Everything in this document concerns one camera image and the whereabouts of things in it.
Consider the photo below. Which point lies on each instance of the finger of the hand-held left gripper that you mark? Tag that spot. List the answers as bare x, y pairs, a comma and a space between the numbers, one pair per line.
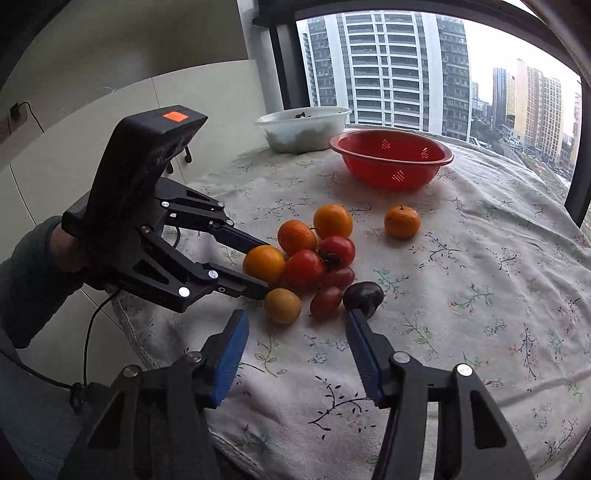
221, 226
231, 281

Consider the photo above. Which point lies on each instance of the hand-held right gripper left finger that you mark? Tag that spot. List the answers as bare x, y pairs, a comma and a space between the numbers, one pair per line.
233, 355

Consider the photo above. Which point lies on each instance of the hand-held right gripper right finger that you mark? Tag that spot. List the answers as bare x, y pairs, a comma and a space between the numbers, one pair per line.
364, 355

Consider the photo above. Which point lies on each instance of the large orange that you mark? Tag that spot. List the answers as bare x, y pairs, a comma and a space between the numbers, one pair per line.
263, 264

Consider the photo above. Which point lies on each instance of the dark purple fruit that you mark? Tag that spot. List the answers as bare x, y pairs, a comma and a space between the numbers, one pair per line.
363, 296

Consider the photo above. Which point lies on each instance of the person's left forearm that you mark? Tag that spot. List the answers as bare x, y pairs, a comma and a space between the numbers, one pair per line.
32, 281

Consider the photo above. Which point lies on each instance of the small yellow-orange fruit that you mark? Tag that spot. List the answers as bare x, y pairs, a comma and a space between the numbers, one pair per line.
282, 306

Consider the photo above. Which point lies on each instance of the small red tomato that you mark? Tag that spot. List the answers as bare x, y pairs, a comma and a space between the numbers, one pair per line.
326, 301
340, 278

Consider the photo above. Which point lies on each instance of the large red tomato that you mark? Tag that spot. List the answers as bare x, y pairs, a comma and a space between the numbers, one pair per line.
304, 270

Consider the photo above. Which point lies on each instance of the red tomato with calyx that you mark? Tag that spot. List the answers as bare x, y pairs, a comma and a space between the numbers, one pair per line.
338, 251

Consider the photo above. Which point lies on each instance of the floral white tablecloth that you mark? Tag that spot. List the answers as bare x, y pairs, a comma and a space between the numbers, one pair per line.
461, 300

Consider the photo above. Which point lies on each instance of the white plastic bowl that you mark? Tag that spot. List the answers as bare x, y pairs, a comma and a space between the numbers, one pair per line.
300, 134

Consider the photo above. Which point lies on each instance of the orange with stem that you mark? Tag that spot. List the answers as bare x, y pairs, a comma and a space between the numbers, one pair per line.
402, 222

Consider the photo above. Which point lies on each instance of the dark green leaves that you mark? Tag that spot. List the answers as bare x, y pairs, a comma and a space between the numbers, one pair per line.
304, 113

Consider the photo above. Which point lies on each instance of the red plastic colander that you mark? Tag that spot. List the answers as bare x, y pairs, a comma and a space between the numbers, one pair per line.
392, 157

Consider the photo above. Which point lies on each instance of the grey high-rise building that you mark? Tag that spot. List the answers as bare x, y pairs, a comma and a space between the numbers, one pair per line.
392, 69

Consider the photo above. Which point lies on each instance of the tan high-rise buildings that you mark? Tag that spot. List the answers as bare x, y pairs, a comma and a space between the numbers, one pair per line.
535, 110

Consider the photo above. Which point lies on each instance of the dark window frame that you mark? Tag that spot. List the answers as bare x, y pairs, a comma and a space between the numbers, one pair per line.
288, 69

